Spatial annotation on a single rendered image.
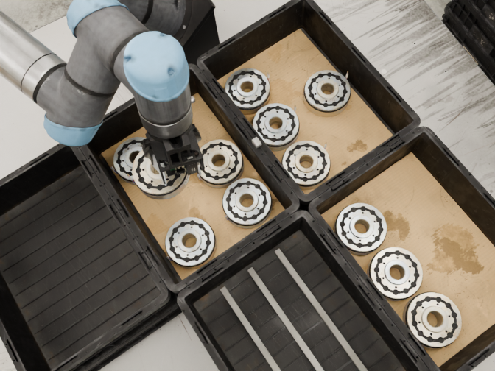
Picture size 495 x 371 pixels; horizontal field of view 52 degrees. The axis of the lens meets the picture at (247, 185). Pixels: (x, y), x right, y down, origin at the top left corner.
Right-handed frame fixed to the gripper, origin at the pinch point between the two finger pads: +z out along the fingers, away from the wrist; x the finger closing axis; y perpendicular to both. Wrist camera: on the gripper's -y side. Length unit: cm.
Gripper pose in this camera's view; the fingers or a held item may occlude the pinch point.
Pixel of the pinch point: (176, 162)
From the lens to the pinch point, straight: 94.3
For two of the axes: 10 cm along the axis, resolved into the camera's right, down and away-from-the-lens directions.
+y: 3.5, 8.7, -3.4
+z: -0.4, 3.7, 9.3
